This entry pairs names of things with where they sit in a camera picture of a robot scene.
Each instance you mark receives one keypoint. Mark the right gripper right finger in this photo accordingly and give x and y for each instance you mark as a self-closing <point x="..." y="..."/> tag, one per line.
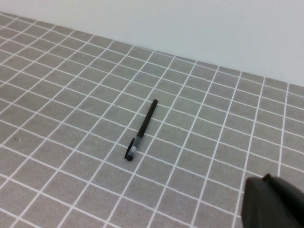
<point x="289" y="199"/>

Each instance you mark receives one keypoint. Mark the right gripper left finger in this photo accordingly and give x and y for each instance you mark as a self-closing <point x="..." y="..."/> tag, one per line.
<point x="259" y="206"/>

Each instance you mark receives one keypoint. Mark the black pen with silver tip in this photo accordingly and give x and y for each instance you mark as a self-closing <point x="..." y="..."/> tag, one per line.
<point x="147" y="118"/>

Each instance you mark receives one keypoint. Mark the gray white-grid table cloth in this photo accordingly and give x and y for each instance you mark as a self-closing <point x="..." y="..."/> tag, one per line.
<point x="71" y="118"/>

